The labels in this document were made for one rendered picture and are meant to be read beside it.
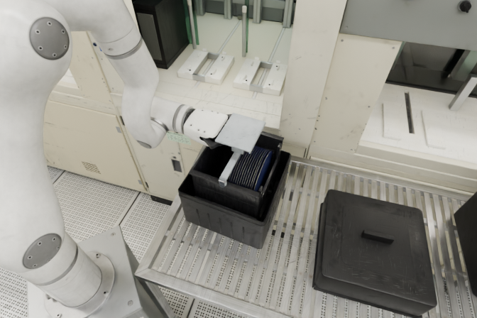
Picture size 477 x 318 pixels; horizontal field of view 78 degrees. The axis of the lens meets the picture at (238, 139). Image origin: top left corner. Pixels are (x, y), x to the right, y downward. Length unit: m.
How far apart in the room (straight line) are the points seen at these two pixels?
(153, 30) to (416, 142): 1.15
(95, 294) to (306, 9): 0.96
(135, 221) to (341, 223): 1.36
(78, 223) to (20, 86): 1.64
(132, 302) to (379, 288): 0.66
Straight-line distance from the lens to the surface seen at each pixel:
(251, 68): 1.42
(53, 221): 0.68
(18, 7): 0.52
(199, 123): 0.82
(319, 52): 0.89
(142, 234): 1.94
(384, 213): 1.03
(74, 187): 2.31
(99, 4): 0.63
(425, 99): 1.51
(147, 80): 0.75
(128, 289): 1.00
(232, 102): 1.27
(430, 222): 1.22
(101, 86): 1.44
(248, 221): 0.86
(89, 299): 1.02
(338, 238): 0.94
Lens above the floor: 1.67
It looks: 46 degrees down
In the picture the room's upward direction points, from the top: straight up
